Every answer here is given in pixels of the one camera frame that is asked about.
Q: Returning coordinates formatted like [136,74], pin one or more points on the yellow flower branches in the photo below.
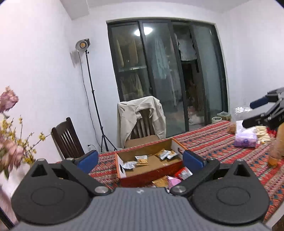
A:
[29,150]

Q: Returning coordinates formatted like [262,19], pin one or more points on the gold clear cracker packet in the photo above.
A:
[165,154]

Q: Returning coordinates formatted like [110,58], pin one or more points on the clear plastic bag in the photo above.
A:
[240,113]

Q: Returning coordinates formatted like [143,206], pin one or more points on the dark wooden chair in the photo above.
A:
[66,139]

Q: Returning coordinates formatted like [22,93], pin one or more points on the orange brown snack packet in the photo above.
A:
[161,182]

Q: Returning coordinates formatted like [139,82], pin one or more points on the purple tissue pack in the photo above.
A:
[246,138]

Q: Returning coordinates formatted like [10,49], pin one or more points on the drinking glass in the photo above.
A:
[273,159]

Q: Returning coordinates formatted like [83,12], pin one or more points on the white cracker packet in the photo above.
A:
[129,165]

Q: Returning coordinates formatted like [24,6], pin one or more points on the orange cardboard box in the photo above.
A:
[139,166]

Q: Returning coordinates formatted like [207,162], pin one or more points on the red patterned tablecloth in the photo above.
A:
[215,141]

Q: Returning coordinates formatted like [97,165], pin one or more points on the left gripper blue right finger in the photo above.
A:
[193,161]

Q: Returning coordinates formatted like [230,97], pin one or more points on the chair with brown seat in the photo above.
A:
[143,131]

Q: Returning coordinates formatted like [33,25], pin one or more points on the small pink snack packet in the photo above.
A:
[172,181]

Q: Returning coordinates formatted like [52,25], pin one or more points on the orange thermos bottle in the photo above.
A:
[279,138]

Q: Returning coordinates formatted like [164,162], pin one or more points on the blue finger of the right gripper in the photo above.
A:
[253,121]
[259,102]

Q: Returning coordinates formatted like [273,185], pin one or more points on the gold cracker snack packet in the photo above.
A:
[142,160]

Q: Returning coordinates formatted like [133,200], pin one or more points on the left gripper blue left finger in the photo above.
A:
[88,161]

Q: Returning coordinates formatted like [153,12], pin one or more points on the black light stand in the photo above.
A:
[104,139]

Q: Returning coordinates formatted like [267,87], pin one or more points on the black framed glass door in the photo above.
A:
[179,62]

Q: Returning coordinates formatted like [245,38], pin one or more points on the pink dried flowers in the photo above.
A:
[11,151]

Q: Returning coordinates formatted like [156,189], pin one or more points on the studio lamp head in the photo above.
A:
[82,45]

